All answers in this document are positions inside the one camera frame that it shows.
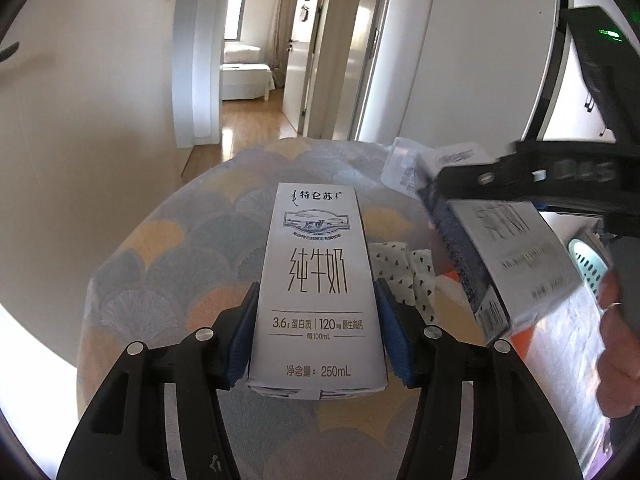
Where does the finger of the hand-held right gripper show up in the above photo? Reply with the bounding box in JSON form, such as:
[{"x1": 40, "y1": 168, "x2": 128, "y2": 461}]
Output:
[{"x1": 435, "y1": 141, "x2": 632, "y2": 206}]

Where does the heart-printed white cloth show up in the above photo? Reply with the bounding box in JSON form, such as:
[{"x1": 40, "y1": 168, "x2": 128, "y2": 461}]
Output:
[{"x1": 370, "y1": 241, "x2": 436, "y2": 326}]

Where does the white wardrobe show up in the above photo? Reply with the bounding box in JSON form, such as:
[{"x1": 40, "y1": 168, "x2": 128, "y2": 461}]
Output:
[{"x1": 350, "y1": 0, "x2": 576, "y2": 148}]

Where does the white milk carton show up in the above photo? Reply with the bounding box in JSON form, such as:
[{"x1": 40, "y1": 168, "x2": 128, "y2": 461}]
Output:
[
  {"x1": 417, "y1": 145, "x2": 583, "y2": 346},
  {"x1": 246, "y1": 182, "x2": 389, "y2": 401}
]

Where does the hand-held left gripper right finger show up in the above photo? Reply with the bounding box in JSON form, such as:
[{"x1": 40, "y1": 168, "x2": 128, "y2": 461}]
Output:
[{"x1": 375, "y1": 279, "x2": 583, "y2": 480}]

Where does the teal perforated basket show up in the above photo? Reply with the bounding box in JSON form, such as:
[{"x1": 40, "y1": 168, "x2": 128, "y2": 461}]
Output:
[{"x1": 567, "y1": 237, "x2": 618, "y2": 306}]

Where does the person's right hand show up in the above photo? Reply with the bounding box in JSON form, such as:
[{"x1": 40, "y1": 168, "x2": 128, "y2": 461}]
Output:
[{"x1": 597, "y1": 270, "x2": 640, "y2": 418}]

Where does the clear plastic bottle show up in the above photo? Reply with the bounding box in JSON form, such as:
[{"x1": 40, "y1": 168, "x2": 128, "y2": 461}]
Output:
[{"x1": 381, "y1": 136, "x2": 436, "y2": 196}]

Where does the beige curtain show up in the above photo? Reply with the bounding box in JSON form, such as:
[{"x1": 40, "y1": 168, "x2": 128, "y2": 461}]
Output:
[{"x1": 272, "y1": 0, "x2": 302, "y2": 92}]

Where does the window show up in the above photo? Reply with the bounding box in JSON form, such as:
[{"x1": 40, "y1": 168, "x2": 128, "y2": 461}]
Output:
[{"x1": 224, "y1": 0, "x2": 247, "y2": 42}]

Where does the white bed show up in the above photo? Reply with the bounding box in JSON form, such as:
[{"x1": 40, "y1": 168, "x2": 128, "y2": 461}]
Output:
[{"x1": 221, "y1": 42, "x2": 274, "y2": 102}]

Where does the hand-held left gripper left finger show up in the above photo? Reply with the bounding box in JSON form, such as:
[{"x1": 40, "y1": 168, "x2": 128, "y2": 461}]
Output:
[{"x1": 55, "y1": 282, "x2": 262, "y2": 480}]

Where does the white door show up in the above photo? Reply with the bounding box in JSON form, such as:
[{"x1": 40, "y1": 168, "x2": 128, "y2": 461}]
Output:
[{"x1": 282, "y1": 0, "x2": 332, "y2": 133}]

